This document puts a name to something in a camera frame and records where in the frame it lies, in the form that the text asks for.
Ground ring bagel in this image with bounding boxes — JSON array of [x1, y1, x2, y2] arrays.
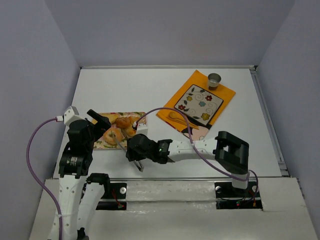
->
[[103, 127, 123, 145]]

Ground metal tongs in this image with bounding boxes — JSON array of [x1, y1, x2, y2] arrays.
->
[[112, 128, 145, 173]]

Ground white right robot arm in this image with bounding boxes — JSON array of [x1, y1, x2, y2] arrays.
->
[[126, 131, 249, 190]]

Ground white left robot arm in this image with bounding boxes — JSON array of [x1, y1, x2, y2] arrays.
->
[[47, 106, 111, 240]]

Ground triangular bread slice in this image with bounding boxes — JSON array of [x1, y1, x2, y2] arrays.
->
[[100, 113, 120, 125]]

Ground floral rectangular tray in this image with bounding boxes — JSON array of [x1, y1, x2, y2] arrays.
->
[[93, 111, 145, 150]]

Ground glazed twisted pastry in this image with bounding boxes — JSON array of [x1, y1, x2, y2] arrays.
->
[[122, 116, 139, 138]]

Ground wooden spoon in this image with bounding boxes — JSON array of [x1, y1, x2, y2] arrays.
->
[[168, 111, 184, 118]]

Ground wooden fork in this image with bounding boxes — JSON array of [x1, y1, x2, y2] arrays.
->
[[167, 115, 199, 130]]

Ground floral square plate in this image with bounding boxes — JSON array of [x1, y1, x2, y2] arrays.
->
[[174, 84, 224, 126]]

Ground orange cloth napkin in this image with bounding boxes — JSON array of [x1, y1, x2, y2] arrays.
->
[[156, 70, 236, 141]]

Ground metal cup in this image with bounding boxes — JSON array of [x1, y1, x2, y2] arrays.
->
[[207, 73, 222, 91]]

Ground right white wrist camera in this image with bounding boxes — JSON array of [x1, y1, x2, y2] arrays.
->
[[132, 122, 148, 136]]

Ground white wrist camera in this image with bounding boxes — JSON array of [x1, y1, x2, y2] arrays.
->
[[132, 122, 148, 136], [56, 106, 82, 127]]

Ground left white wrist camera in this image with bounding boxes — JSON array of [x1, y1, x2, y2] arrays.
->
[[56, 106, 82, 127]]

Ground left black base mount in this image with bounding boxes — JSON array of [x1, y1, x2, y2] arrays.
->
[[96, 182, 127, 211]]

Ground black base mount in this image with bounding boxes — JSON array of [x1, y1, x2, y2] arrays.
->
[[214, 181, 263, 210], [96, 182, 127, 211]]

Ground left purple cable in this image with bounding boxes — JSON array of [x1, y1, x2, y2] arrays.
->
[[26, 117, 63, 240]]

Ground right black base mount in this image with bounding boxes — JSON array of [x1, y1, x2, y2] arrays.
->
[[214, 181, 263, 210]]

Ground metal frame rail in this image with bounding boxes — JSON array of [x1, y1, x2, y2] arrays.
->
[[80, 65, 257, 71]]

